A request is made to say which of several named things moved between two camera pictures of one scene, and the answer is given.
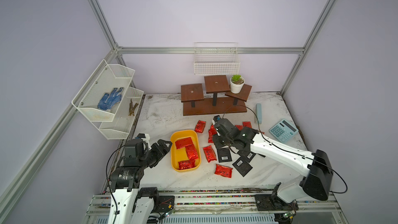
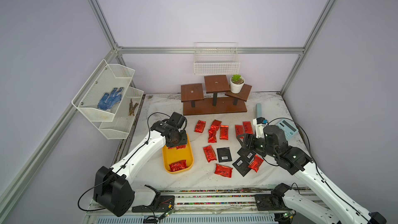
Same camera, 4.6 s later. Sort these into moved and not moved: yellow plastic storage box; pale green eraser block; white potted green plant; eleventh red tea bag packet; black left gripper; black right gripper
Moved: black left gripper; black right gripper; eleventh red tea bag packet; yellow plastic storage box
Not moved: white potted green plant; pale green eraser block
